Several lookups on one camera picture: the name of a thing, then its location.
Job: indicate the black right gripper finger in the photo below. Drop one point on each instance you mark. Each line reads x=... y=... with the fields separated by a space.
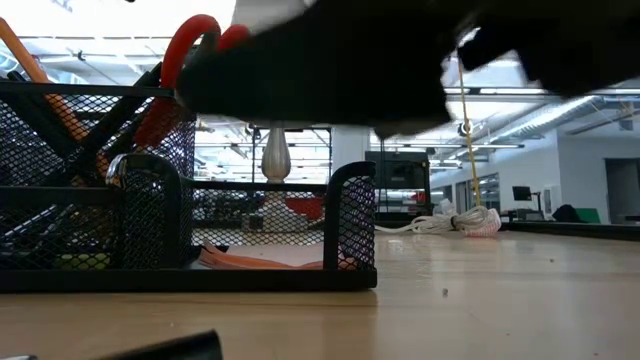
x=275 y=75

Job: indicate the black pen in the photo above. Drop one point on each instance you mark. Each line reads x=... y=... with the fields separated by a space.
x=17 y=79
x=145 y=82

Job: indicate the pink sticky note pad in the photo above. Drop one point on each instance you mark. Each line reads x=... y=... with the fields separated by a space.
x=240 y=262

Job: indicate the black binder clip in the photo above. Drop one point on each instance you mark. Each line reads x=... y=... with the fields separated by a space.
x=110 y=172

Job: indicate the orange pencil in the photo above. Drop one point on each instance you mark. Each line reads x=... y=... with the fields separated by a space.
x=20 y=50
x=102 y=165

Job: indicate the yellow-green eraser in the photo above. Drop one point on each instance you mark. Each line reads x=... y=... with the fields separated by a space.
x=82 y=261

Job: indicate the black rectangular block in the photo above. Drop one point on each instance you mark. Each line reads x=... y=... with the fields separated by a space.
x=170 y=347

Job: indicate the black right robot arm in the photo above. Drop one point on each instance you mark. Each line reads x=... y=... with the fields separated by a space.
x=605 y=40

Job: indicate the black mesh desk organizer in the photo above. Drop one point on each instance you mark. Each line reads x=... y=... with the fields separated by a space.
x=200 y=281

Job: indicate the silver table lamp white shade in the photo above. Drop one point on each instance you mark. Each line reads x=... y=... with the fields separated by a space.
x=276 y=155

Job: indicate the black equipment case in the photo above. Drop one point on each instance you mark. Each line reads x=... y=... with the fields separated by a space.
x=400 y=172

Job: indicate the red crate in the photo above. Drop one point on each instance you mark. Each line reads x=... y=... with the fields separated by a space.
x=305 y=207

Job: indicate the small dark monitor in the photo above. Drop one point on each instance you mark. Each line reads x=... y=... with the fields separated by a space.
x=522 y=193

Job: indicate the black bag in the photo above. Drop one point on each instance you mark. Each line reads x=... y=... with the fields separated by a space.
x=567 y=214

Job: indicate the green panel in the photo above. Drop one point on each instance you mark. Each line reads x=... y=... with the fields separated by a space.
x=589 y=216

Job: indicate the black aluminium table frame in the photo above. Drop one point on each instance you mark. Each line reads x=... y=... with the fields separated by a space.
x=575 y=231

